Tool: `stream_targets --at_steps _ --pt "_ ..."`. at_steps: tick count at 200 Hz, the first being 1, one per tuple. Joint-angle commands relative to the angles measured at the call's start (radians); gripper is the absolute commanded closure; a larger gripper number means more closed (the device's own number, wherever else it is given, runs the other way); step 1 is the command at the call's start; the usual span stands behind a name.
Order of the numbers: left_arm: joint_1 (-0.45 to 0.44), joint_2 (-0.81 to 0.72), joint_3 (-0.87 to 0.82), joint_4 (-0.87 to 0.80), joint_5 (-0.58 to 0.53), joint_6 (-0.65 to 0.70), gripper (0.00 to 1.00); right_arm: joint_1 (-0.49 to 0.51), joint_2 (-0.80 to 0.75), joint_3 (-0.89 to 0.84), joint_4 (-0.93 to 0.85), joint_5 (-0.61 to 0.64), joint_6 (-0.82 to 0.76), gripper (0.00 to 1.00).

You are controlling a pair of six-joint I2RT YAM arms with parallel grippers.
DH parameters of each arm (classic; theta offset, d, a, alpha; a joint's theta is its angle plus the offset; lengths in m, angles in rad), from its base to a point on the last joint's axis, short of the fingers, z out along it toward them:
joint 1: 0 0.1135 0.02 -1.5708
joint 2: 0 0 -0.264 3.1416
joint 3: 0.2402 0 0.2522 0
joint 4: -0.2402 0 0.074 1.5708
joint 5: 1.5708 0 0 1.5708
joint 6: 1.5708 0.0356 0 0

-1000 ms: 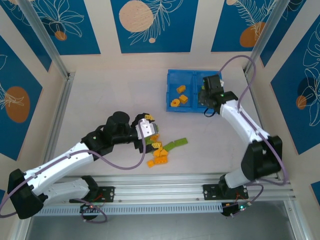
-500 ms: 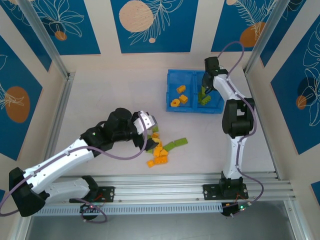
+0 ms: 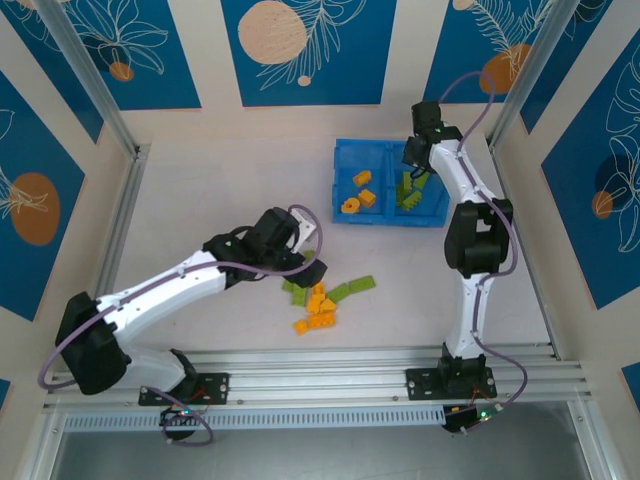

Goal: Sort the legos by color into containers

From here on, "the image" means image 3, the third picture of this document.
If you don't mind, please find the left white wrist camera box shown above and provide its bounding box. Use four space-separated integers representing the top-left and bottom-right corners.
292 209 319 247

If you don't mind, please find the wide aluminium base rail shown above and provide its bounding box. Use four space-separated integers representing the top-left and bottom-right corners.
42 347 599 409

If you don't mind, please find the aluminium frame post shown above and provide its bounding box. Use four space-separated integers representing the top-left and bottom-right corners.
487 0 586 151
567 399 614 480
27 409 69 480
34 0 144 159

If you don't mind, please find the small circuit board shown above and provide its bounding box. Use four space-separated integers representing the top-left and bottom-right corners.
443 404 503 435
159 407 194 427

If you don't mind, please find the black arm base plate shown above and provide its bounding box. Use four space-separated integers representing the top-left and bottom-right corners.
405 367 498 401
138 372 231 406

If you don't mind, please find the aluminium side rail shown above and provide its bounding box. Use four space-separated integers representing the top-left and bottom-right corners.
487 142 561 361
74 144 154 374

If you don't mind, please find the long green lego brick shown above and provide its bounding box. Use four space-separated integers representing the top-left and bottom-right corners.
395 172 414 207

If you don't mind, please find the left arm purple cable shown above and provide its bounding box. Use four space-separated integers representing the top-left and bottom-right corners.
38 202 326 446

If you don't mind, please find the grey slotted cable duct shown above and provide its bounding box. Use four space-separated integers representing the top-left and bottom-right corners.
62 405 449 432

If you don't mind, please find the blue plastic bin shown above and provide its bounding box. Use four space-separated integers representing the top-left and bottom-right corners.
387 139 451 229
332 138 394 226

